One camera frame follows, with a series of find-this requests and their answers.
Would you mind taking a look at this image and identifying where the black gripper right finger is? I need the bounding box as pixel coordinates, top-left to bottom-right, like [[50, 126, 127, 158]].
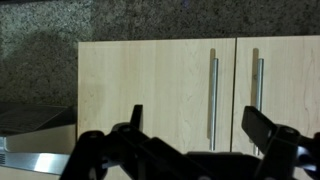
[[241, 105, 320, 180]]

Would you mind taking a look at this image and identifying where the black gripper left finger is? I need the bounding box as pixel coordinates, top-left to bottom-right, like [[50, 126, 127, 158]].
[[59, 104, 211, 180]]

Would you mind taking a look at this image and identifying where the steel bar handle overhead door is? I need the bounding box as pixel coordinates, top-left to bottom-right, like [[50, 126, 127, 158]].
[[208, 48, 220, 152], [254, 57, 265, 157]]

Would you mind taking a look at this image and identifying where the overhead cabinet door light wood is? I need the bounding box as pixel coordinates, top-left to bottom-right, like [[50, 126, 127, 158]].
[[232, 35, 320, 180]]

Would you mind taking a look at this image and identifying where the steel range hood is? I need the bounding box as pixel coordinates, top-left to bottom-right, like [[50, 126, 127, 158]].
[[0, 102, 79, 176]]

